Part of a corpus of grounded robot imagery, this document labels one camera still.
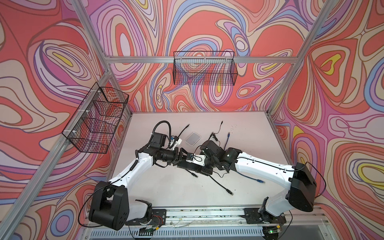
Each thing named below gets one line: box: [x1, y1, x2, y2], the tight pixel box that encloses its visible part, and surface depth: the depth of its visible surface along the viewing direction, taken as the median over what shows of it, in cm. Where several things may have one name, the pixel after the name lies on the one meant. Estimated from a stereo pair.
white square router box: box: [184, 132, 201, 146], surface depth 104 cm
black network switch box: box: [177, 160, 213, 176], surface depth 70 cm
